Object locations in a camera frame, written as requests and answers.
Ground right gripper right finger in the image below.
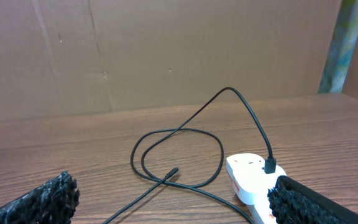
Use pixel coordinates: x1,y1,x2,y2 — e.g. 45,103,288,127
267,175,358,224

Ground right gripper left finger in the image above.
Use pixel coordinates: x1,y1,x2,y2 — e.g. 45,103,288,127
0,171,80,224

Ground black USB charging cable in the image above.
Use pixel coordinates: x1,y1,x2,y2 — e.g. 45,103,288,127
101,86,277,224

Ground white charger adapter plug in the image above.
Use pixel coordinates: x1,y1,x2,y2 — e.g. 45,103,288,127
226,153,286,205

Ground white power strip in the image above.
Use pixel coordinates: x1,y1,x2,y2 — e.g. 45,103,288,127
246,199,277,224

